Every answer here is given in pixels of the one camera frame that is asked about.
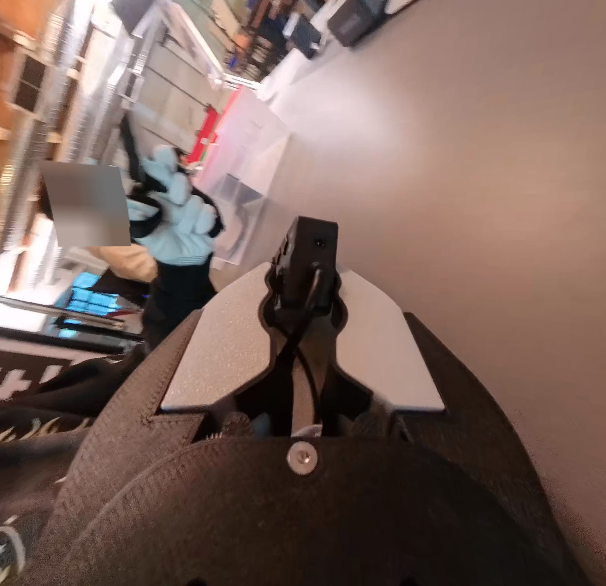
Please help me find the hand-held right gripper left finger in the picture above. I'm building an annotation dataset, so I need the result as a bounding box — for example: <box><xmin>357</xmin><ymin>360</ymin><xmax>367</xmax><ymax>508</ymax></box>
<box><xmin>160</xmin><ymin>262</ymin><xmax>276</xmax><ymax>413</ymax></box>

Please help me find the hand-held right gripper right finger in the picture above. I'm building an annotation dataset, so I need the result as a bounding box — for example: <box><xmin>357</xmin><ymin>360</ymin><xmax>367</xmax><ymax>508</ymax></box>
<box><xmin>330</xmin><ymin>264</ymin><xmax>446</xmax><ymax>412</ymax></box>

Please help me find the black hub attached cable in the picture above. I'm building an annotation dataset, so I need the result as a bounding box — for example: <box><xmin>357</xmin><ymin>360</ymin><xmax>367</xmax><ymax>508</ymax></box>
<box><xmin>277</xmin><ymin>261</ymin><xmax>328</xmax><ymax>426</ymax></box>

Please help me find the clear plastic bin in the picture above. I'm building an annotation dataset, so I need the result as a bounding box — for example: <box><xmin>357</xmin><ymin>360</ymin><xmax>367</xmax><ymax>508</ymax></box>
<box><xmin>189</xmin><ymin>86</ymin><xmax>290</xmax><ymax>267</ymax></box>

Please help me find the black USB hub with switches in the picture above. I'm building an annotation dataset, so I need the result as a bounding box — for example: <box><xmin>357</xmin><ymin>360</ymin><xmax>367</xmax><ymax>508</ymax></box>
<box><xmin>272</xmin><ymin>216</ymin><xmax>340</xmax><ymax>312</ymax></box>

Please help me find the person's left forearm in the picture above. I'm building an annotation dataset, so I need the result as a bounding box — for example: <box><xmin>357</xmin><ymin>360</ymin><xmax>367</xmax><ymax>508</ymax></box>
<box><xmin>142</xmin><ymin>259</ymin><xmax>221</xmax><ymax>355</ymax></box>

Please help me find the silver laptop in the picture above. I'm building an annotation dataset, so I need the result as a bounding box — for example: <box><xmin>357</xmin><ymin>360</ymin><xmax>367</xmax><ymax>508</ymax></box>
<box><xmin>0</xmin><ymin>271</ymin><xmax>145</xmax><ymax>355</ymax></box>

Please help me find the person's black printed shirt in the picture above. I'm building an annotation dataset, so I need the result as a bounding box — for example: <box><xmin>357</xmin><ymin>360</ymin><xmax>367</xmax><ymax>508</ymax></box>
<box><xmin>0</xmin><ymin>344</ymin><xmax>157</xmax><ymax>459</ymax></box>

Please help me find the person's sneaker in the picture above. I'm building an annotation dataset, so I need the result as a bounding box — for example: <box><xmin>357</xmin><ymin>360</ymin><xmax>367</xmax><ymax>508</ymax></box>
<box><xmin>0</xmin><ymin>516</ymin><xmax>27</xmax><ymax>578</ymax></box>

